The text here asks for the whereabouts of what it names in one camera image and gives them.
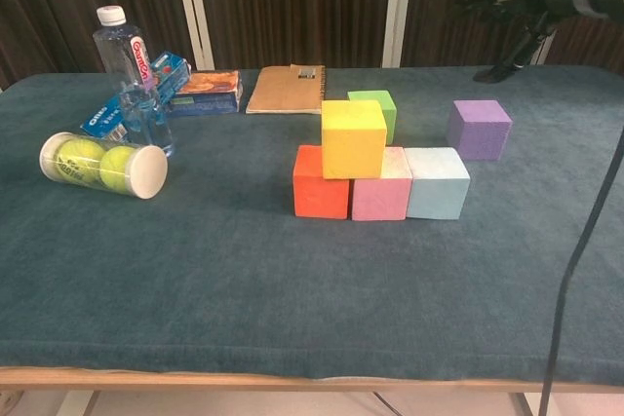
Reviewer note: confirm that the yellow tennis ball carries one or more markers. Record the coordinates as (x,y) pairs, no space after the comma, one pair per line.
(80,150)
(119,165)

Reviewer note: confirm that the blue Oreo packet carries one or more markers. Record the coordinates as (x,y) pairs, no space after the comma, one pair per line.
(100,124)

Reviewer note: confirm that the small blue drink carton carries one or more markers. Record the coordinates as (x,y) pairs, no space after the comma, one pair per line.
(170,72)

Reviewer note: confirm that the pink foam cube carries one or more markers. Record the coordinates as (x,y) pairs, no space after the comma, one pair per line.
(380,199)

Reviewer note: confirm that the clear plastic water bottle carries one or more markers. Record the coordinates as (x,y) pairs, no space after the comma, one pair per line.
(117,46)

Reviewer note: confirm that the light blue foam cube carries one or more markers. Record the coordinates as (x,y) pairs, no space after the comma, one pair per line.
(436,189)

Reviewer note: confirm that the orange foam cube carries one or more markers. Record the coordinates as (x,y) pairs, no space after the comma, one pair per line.
(317,197)

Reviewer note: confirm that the green foam cube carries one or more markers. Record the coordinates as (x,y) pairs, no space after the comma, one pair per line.
(388,114)

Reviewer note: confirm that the dark blue table cloth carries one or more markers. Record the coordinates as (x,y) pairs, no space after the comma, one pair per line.
(195,313)

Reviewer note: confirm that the clear tennis ball tube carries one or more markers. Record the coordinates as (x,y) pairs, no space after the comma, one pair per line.
(148,172)

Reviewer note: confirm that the yellow foam cube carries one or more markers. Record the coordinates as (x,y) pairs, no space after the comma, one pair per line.
(353,143)

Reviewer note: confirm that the brown spiral notebook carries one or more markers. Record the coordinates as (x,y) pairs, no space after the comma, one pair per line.
(287,89)

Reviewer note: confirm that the purple foam cube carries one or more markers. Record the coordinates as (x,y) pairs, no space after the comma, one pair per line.
(480,131)

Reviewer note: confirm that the blue orange cracker box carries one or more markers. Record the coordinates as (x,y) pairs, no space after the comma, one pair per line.
(209,89)

